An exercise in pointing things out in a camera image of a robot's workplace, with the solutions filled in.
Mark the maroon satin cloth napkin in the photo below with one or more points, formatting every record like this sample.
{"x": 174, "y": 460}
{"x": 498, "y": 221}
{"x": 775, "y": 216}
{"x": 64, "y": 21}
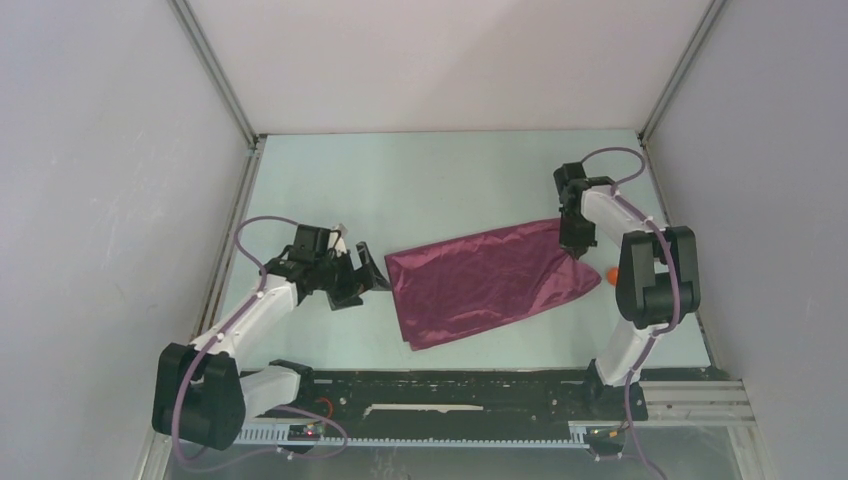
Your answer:
{"x": 454, "y": 289}

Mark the small orange object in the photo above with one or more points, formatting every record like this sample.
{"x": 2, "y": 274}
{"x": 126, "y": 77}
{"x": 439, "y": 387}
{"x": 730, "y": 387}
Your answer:
{"x": 612, "y": 276}

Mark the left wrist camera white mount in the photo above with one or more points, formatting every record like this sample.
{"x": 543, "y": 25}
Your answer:
{"x": 336, "y": 242}

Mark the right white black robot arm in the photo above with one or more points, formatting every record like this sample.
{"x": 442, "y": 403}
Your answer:
{"x": 658, "y": 280}

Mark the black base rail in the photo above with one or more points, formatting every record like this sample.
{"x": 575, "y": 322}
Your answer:
{"x": 464, "y": 404}

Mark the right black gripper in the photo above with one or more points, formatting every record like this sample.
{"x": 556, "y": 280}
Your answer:
{"x": 576, "y": 246}

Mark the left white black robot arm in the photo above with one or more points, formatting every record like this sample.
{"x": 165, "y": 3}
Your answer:
{"x": 203, "y": 394}

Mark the white cable duct strip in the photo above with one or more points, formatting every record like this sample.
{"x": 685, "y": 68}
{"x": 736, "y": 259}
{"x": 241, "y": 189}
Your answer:
{"x": 294, "y": 435}

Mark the aluminium corner post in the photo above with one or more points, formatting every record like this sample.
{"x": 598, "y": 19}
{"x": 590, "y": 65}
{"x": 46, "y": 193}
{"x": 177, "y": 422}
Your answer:
{"x": 686, "y": 61}
{"x": 199, "y": 41}

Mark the left aluminium corner post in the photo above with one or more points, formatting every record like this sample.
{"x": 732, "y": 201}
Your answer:
{"x": 199, "y": 41}

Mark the right aluminium corner post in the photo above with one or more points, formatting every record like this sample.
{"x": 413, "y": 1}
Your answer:
{"x": 686, "y": 61}

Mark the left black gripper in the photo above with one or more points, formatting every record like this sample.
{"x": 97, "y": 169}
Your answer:
{"x": 347, "y": 296}

